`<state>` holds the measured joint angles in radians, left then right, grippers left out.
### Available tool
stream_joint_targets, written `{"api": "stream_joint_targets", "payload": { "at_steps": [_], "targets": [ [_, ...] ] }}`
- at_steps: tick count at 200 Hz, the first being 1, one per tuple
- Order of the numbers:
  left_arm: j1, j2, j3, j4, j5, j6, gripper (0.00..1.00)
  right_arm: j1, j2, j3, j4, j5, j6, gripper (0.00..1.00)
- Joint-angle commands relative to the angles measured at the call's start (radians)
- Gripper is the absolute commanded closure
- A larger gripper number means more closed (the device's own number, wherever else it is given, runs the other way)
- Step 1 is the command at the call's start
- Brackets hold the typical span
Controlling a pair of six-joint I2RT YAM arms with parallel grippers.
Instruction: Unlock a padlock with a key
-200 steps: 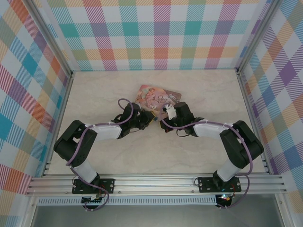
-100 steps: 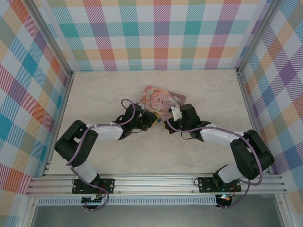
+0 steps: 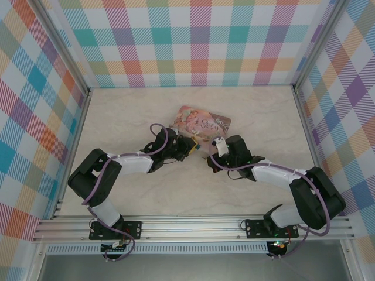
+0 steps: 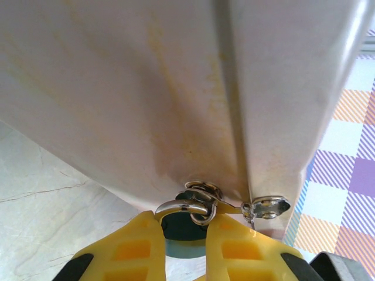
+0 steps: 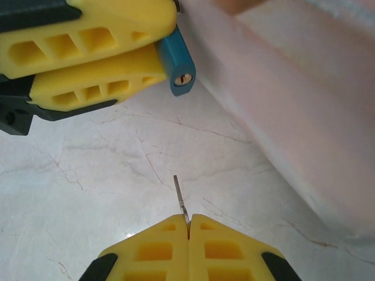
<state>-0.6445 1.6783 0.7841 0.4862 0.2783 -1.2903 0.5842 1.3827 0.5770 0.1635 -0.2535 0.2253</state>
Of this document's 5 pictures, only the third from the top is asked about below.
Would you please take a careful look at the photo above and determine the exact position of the pink decorated tin box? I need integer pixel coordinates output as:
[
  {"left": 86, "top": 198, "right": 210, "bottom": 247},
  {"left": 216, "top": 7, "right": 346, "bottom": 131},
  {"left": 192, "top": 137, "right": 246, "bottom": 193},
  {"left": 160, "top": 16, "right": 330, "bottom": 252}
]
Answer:
[{"left": 168, "top": 104, "right": 233, "bottom": 155}]

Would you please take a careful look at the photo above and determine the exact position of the small circuit board with lights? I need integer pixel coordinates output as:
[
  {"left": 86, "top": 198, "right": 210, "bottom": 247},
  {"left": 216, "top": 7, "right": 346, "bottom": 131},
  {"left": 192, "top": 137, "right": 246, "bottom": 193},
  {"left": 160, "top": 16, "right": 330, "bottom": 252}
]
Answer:
[{"left": 269, "top": 239, "right": 290, "bottom": 252}]

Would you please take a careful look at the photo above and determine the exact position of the grey metal panel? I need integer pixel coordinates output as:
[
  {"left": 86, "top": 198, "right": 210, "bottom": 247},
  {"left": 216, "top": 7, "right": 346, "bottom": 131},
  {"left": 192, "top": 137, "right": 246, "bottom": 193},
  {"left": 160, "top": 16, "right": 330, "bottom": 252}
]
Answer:
[{"left": 37, "top": 253, "right": 352, "bottom": 281}]

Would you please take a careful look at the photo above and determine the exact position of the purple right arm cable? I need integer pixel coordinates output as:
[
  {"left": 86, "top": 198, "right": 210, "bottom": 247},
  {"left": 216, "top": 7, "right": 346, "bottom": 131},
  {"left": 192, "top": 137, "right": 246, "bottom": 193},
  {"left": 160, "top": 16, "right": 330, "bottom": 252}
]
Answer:
[{"left": 211, "top": 136, "right": 333, "bottom": 260}]

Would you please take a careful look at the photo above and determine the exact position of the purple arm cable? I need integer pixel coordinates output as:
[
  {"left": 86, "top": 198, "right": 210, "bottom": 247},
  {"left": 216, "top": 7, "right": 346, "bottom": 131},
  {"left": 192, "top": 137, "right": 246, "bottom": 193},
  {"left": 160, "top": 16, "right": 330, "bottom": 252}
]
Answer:
[
  {"left": 211, "top": 136, "right": 333, "bottom": 260},
  {"left": 81, "top": 122, "right": 180, "bottom": 263}
]

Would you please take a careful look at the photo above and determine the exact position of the aluminium mounting rail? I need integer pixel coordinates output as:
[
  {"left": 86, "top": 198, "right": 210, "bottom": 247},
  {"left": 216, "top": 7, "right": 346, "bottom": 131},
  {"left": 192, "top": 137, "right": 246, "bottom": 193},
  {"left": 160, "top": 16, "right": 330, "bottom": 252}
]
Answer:
[{"left": 32, "top": 215, "right": 355, "bottom": 243}]

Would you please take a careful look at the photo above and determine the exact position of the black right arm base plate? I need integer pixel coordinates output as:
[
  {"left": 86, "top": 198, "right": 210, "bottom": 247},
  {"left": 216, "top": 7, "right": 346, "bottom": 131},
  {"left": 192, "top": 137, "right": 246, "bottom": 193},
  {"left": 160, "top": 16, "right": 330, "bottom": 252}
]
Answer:
[{"left": 244, "top": 218, "right": 299, "bottom": 239}]

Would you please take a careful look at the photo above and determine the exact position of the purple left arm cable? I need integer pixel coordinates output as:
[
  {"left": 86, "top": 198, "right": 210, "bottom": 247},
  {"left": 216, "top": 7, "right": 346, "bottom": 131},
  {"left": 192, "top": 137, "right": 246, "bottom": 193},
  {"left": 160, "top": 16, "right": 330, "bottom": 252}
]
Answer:
[{"left": 81, "top": 122, "right": 180, "bottom": 263}]

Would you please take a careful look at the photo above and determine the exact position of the aluminium side rail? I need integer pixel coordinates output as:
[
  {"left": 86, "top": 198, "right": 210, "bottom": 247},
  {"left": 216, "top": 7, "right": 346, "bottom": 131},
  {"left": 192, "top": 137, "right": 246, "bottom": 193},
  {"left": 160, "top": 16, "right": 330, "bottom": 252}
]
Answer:
[
  {"left": 51, "top": 87, "right": 93, "bottom": 220},
  {"left": 292, "top": 84, "right": 337, "bottom": 217}
]

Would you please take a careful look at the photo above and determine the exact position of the white slotted cable duct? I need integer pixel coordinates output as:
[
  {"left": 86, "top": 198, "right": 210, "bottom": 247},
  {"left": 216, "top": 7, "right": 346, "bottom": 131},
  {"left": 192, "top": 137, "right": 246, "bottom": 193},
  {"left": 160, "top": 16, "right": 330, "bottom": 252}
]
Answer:
[{"left": 46, "top": 241, "right": 269, "bottom": 255}]

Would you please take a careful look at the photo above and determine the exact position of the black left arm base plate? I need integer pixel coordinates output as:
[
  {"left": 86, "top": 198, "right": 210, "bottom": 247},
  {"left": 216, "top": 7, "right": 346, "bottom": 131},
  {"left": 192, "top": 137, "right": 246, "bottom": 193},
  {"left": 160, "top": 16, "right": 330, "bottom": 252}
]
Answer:
[{"left": 88, "top": 220, "right": 144, "bottom": 241}]

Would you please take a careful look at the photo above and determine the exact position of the aluminium frame post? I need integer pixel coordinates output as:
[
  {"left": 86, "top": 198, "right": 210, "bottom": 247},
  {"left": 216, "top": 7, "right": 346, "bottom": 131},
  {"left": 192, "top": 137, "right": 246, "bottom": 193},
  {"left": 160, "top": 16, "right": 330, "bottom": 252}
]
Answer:
[
  {"left": 35, "top": 0, "right": 92, "bottom": 96},
  {"left": 292, "top": 0, "right": 346, "bottom": 92}
]

